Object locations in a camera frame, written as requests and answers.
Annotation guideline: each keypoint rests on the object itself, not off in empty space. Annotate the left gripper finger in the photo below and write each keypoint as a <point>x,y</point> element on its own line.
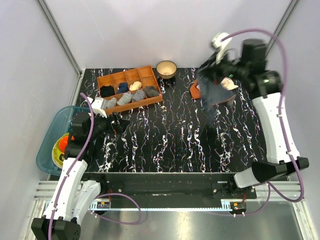
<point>120,125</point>
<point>116,118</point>

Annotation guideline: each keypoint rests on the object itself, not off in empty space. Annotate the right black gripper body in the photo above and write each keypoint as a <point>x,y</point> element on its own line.
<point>225,70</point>

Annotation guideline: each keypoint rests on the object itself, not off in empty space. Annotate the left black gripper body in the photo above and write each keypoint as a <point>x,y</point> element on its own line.
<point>102,125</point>

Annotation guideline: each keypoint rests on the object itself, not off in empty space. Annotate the blue striped underwear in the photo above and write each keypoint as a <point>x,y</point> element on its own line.
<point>212,95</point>

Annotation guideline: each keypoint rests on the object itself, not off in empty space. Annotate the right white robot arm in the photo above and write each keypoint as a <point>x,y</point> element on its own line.
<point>264,88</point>

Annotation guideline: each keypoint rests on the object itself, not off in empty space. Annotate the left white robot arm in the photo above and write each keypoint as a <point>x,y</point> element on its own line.
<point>71,199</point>

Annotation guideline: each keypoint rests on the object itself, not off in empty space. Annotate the cream underwear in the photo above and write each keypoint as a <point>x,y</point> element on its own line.
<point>228,84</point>

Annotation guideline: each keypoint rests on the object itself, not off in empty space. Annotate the light grey rolled underwear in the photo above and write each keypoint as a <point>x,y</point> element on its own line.
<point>111,103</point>

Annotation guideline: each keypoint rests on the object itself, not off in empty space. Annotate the grey striped rolled underwear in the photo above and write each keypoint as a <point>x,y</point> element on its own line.
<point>125,99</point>

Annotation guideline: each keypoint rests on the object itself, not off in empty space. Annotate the black rolled underwear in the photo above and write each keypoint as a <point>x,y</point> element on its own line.
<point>107,91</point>

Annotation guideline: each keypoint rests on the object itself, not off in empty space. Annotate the navy rolled underwear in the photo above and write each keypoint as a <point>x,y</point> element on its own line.
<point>122,88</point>

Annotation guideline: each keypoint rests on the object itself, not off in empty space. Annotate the blue-grey striped rolled underwear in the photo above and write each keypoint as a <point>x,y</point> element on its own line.
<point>138,96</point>

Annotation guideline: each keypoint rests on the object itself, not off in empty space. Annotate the peach rolled underwear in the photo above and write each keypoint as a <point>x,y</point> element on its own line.
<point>135,86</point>

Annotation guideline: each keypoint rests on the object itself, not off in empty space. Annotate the orange cloth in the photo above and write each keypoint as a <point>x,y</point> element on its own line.
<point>194,91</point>

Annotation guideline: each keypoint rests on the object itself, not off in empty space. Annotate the teal plastic bin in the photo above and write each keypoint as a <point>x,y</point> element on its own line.
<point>60,125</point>

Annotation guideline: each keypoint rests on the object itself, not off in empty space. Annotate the orange cup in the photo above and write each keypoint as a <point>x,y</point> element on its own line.
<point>63,142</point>

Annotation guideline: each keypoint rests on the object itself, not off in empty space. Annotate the beige ceramic bowl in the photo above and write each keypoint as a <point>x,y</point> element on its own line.
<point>166,69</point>

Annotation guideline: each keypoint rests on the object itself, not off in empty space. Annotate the orange wooden divider tray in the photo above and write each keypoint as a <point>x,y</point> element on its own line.
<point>145,75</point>

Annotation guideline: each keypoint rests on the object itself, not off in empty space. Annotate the yellow-green dotted plate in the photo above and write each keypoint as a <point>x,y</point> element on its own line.
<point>57,155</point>

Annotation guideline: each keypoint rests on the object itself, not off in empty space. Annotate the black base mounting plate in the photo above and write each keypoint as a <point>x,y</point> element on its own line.
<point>213,185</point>

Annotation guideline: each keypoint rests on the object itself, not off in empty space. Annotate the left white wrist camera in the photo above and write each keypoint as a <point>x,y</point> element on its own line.
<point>99,105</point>

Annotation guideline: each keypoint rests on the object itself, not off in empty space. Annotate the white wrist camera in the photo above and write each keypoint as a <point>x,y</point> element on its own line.
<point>99,105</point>
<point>219,44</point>

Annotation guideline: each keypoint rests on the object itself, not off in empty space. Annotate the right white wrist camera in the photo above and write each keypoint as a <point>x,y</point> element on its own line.
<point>219,44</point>

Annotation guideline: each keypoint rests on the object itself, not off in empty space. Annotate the aluminium frame rail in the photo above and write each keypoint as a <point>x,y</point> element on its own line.
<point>59,36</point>

